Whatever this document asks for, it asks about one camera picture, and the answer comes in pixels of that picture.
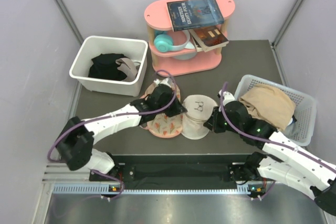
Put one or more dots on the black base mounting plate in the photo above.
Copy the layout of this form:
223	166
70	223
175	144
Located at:
150	173

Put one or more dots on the white plastic basket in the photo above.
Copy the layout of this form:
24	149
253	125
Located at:
305	112

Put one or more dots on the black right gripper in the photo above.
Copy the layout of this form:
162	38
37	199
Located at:
212	124

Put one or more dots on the beige cloth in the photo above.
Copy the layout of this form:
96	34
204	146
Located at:
268	103

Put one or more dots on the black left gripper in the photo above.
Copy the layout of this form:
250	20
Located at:
178	109

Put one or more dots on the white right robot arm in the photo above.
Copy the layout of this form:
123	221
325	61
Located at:
280	158

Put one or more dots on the beige bra in bin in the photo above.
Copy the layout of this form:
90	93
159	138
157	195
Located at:
129	67

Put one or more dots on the grey cloth in basket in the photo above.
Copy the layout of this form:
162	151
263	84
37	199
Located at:
292	129

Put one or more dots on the white mesh laundry bag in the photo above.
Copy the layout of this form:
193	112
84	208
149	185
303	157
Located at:
199	110

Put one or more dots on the blue Nineteen Eighty-Four book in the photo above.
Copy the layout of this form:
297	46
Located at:
191	14

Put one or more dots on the dark orange book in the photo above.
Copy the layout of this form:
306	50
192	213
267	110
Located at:
209	38

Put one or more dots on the teal headphones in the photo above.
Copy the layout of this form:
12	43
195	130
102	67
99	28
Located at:
164	43

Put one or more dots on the pink wooden shelf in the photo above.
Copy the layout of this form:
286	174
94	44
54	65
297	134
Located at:
157	20

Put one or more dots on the white plastic bin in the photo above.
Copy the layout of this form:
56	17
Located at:
93	46

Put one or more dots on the grey bowl on shelf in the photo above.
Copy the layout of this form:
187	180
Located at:
186	56

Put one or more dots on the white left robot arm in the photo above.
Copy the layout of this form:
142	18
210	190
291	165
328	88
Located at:
78	137

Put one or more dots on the floral mesh laundry bag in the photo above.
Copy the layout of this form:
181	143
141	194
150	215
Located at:
164	127

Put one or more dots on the black garment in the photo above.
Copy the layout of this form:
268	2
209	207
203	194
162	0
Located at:
104	67

